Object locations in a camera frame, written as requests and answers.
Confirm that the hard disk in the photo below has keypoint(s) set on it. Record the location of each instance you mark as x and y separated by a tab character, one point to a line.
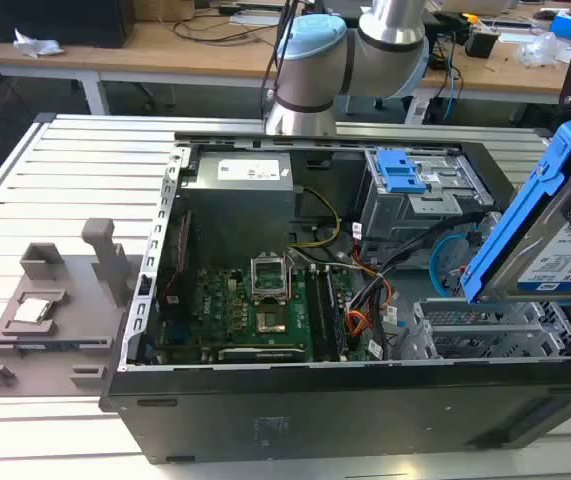
555	250

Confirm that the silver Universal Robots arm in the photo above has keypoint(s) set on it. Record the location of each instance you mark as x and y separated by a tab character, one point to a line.
315	65

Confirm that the metal disk bay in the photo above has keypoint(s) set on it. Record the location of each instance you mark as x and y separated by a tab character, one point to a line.
490	332

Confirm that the black RAM slot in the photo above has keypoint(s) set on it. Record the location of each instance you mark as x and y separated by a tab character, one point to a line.
317	315

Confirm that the blue box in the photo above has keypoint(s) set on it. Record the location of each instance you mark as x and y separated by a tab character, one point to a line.
567	26

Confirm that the clear plastic bag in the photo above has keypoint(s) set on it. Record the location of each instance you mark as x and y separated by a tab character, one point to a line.
537	50

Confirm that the black and yellow device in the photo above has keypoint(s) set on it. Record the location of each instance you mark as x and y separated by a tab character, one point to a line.
480	40

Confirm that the metal drive cage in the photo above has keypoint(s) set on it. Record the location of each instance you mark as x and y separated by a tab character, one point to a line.
405	215

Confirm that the blue drive latch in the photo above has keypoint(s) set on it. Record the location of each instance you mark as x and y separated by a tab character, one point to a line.
397	172

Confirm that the black RAM stick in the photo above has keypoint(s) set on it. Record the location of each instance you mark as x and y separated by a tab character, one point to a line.
337	320

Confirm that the CPU socket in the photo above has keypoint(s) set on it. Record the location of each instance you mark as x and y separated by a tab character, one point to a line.
271	322

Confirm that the grey power supply unit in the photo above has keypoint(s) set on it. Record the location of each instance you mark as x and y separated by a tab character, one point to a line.
240	210

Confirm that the black open PC case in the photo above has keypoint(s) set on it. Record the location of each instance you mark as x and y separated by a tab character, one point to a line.
315	415

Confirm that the green motherboard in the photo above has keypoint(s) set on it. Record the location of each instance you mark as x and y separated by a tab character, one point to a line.
215	305

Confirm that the wooden desk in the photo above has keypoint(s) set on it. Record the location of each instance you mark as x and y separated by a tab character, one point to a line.
165	55

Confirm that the black box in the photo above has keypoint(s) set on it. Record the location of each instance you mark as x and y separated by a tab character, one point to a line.
65	22

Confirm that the white crumpled paper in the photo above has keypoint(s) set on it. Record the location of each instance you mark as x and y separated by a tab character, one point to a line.
35	45

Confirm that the grey parts rack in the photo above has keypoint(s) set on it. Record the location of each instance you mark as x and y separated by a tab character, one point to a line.
65	360

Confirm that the silver CPU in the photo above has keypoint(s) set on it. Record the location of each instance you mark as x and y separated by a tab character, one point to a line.
31	310

